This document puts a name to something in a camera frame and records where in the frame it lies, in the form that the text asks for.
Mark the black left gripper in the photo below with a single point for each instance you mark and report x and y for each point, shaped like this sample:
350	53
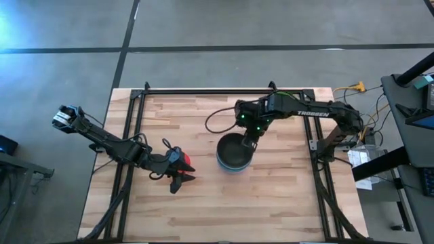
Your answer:
166	166

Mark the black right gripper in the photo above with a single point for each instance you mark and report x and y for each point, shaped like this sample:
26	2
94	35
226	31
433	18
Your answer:
252	123

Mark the black bowl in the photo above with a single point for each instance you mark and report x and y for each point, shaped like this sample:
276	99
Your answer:
234	150

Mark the teal bowl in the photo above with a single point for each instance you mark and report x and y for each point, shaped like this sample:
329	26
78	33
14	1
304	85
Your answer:
223	166

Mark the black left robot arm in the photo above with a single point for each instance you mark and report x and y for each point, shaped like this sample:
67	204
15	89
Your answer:
108	144

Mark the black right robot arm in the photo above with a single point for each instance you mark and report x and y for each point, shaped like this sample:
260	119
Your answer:
312	113

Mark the white paper sheets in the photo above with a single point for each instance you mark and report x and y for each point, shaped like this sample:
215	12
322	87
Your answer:
361	159

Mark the black desk leg beam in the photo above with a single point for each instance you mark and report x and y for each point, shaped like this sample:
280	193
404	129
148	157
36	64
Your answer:
379	164

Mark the grey side desk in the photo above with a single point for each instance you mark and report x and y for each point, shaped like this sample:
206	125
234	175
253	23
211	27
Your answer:
410	142

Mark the grey metal cart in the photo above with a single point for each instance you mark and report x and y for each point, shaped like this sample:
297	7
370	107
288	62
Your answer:
20	169

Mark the dark tablet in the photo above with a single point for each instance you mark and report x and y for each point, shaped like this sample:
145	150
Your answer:
422	120

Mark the black device blue light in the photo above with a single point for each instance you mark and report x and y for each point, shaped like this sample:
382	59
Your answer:
6	145

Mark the black monitor pole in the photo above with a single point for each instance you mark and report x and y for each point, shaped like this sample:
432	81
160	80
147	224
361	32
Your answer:
415	70

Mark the black keyboard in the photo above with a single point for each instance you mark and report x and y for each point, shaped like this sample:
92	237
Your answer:
428	182

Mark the teal small box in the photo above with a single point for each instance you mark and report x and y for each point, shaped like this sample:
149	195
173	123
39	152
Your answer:
424	81

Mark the black aluminium table frame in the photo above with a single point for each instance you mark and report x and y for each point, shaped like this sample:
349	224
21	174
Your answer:
203	91

